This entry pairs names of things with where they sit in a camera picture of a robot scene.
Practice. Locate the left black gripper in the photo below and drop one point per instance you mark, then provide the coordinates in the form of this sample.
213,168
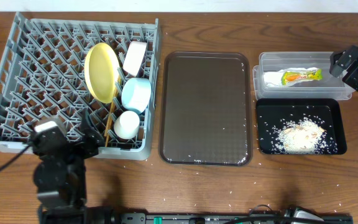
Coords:
74,144

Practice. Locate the wooden chopstick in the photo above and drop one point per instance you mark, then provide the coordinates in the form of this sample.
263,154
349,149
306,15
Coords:
116,85
108,137

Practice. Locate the small white cup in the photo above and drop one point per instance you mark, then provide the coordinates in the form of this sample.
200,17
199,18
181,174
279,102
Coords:
127,125

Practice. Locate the light blue bowl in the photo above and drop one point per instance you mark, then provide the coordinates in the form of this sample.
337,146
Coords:
136,94

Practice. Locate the yellow plate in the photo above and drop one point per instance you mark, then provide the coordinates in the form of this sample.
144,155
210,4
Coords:
101,72

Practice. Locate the green snack wrapper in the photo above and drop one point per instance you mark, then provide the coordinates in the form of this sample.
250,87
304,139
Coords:
291,76

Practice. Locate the white plate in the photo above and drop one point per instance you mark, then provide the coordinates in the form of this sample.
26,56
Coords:
134,57

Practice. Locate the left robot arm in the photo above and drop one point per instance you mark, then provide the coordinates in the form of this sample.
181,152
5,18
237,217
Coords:
60,177

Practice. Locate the pile of rice waste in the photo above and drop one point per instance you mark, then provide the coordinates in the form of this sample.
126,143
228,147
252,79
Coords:
308,135

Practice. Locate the black waste tray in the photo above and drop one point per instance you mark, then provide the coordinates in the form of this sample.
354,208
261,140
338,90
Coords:
271,110

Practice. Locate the grey plastic dish rack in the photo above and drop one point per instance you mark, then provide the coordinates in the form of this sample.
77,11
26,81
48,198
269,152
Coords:
42,75

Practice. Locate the clear plastic bin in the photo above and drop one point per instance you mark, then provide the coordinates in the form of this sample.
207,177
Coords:
328,87

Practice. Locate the dark brown serving tray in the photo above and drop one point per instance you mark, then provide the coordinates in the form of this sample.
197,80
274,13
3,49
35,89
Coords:
206,109

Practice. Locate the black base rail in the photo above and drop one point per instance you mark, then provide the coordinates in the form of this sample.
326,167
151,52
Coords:
259,214

